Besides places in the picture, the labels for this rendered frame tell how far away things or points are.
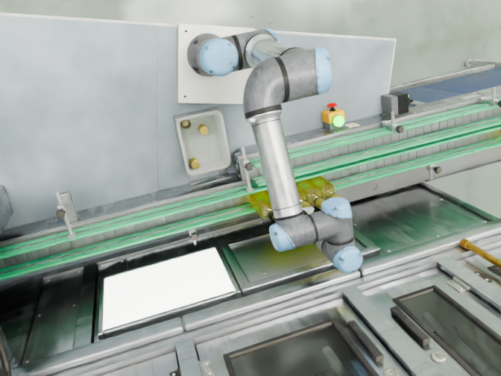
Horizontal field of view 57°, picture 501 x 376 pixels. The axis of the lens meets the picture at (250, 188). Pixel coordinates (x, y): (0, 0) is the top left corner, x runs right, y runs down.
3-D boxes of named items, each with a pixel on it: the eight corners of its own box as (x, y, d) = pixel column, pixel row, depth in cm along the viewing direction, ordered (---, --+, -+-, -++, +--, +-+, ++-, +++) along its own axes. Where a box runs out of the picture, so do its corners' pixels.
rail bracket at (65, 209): (68, 220, 173) (62, 245, 152) (54, 178, 167) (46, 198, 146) (82, 217, 174) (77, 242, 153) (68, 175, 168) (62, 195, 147)
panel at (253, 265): (102, 284, 163) (99, 343, 132) (99, 277, 162) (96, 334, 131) (335, 218, 181) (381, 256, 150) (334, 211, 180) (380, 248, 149)
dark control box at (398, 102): (381, 113, 199) (392, 116, 191) (379, 95, 196) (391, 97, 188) (398, 109, 200) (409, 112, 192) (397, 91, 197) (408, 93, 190)
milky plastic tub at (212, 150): (184, 171, 182) (188, 177, 174) (171, 115, 174) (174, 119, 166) (227, 160, 186) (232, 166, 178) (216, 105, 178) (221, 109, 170)
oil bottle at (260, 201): (247, 201, 180) (264, 222, 160) (244, 189, 178) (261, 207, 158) (261, 198, 181) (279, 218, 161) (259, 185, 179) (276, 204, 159)
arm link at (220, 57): (191, 41, 156) (198, 42, 144) (229, 33, 159) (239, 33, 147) (199, 77, 161) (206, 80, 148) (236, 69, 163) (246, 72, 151)
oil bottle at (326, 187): (303, 187, 184) (325, 205, 165) (300, 174, 182) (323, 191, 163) (315, 183, 186) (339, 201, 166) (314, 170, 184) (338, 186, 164)
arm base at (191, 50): (185, 33, 165) (188, 33, 155) (226, 32, 168) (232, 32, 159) (188, 77, 169) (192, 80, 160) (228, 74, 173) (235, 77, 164)
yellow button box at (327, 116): (322, 127, 193) (329, 130, 186) (320, 110, 190) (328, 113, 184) (338, 123, 194) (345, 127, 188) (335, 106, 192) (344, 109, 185)
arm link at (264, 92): (233, 61, 110) (282, 257, 114) (276, 52, 112) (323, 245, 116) (226, 72, 122) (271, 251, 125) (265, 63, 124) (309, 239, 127)
